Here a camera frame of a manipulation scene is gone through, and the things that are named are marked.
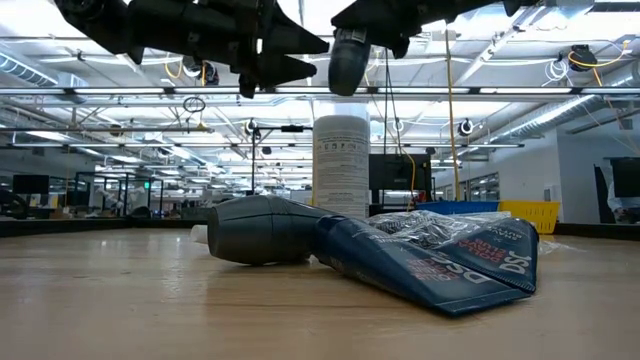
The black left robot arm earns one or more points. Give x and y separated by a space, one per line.
100 20

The black wall monitor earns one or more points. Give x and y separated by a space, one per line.
627 175

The dark blue DSC sachet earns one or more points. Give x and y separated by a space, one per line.
505 255
390 260

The black camera stand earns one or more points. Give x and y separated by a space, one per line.
292 128

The black leaning board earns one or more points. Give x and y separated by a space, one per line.
599 200

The white wipes canister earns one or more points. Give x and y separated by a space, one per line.
340 165

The long linear ceiling light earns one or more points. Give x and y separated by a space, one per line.
120 90

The black chair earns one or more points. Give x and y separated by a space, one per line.
12 207

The silver ventilation duct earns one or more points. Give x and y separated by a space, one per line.
20 70
550 112

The blue plastic basket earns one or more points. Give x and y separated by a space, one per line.
460 207

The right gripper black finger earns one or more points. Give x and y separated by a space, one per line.
365 15

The black desk monitor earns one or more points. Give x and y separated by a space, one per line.
30 184

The yellow plastic basket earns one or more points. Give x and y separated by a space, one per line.
535 215

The white blue travel tube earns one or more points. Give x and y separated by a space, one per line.
199 234

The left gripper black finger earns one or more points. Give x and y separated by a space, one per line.
290 42
280 72

